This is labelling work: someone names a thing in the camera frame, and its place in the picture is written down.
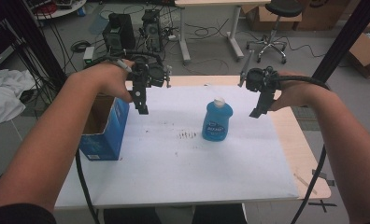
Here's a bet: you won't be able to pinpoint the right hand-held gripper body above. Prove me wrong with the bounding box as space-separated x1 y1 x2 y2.
238 49 281 94

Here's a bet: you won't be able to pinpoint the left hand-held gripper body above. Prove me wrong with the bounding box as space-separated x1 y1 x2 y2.
128 55 173 91

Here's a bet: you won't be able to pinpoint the blue cardboard box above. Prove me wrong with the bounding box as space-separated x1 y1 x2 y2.
78 92 131 161

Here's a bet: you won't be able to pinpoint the blue liquid bottle white cap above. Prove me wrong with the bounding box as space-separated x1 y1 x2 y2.
201 96 234 143

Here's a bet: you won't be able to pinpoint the person's right hand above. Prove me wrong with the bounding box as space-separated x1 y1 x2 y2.
268 70 320 112

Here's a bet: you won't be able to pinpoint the person's left hand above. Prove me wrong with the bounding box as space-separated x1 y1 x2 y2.
76 59 136 104

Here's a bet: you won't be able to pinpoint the grey computer tower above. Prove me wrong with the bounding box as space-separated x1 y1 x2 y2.
141 8 163 53

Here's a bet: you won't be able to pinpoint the black computer tower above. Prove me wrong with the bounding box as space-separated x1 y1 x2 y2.
102 12 136 52

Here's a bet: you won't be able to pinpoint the white power supply box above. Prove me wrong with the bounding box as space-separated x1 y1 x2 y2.
82 46 95 67

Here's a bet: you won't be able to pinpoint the white board mat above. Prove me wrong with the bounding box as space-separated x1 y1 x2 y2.
54 85 299 209

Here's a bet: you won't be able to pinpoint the black swivel stool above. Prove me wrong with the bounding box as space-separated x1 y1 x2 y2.
246 0 304 65

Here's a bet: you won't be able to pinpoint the large brown cardboard box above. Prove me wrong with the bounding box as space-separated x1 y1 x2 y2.
293 0 350 32

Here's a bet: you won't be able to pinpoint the white desk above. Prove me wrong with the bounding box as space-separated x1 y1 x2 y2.
174 0 272 64

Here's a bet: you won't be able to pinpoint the black tape pieces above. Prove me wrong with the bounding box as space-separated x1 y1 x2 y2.
311 168 335 188

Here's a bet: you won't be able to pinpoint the open cardboard box with items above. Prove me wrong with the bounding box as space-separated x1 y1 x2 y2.
348 15 370 79

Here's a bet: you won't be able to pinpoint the round white table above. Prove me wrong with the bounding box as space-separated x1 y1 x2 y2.
33 0 88 21

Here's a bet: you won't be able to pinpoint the person's dark legs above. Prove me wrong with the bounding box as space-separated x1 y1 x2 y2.
103 203 248 224

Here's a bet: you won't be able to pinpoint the black tape cross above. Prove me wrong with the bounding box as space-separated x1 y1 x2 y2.
307 200 337 214

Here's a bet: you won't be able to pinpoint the white cloth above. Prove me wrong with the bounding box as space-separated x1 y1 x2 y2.
0 68 36 125

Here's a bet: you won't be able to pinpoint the person's dark sleeve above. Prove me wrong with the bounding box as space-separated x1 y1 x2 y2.
0 203 57 224

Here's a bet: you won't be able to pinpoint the silver cable plug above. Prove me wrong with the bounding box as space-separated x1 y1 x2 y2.
116 59 134 74

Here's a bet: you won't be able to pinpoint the small black cable coil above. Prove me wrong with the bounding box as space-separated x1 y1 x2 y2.
70 40 92 53

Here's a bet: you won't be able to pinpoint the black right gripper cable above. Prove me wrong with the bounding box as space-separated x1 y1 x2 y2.
275 74 331 224

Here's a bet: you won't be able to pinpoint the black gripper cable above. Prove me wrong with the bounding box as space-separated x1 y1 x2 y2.
75 49 164 224
275 74 331 224

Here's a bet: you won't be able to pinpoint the black aluminium post with base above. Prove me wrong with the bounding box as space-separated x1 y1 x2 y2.
311 0 370 83

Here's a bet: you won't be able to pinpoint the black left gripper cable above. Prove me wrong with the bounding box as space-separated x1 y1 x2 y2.
75 49 164 224

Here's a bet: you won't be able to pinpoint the black aluminium post with cables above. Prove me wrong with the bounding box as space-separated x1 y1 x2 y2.
0 0 69 91

